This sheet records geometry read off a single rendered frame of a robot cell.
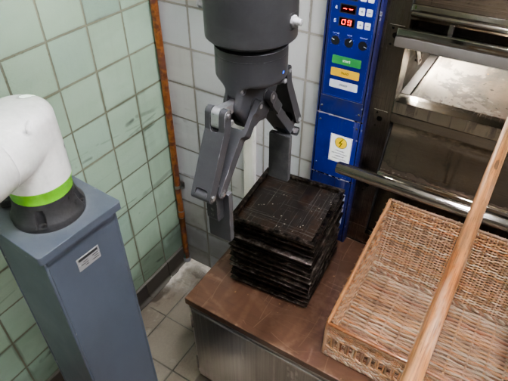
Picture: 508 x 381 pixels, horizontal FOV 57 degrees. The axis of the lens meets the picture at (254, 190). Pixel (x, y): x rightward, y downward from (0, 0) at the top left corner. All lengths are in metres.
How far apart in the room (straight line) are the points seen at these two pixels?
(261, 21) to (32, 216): 0.70
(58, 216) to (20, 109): 0.22
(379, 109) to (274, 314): 0.72
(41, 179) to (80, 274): 0.24
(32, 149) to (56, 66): 0.70
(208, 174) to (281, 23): 0.16
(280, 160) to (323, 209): 0.88
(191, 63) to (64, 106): 0.48
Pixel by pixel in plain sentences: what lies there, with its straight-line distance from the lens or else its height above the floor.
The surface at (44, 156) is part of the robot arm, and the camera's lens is 0.93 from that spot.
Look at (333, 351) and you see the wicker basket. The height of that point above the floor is 0.61.
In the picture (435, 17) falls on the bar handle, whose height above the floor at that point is 1.47.
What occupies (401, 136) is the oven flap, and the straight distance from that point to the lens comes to 1.54.
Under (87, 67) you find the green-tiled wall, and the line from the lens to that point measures 1.65.
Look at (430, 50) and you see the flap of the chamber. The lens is 1.23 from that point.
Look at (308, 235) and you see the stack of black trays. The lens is 1.41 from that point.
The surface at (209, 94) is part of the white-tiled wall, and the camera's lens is 1.81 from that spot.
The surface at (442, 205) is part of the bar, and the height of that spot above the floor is 1.16.
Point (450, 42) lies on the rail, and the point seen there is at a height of 1.43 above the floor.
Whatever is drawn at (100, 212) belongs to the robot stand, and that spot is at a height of 1.20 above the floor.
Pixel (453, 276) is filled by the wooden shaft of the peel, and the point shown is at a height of 1.20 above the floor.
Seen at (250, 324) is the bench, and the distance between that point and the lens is 1.56.
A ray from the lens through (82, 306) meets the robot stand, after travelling 1.15.
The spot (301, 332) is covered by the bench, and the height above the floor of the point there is 0.58.
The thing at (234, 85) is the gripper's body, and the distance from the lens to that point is 0.48.
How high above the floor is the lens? 1.86
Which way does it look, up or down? 40 degrees down
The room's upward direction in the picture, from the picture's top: straight up
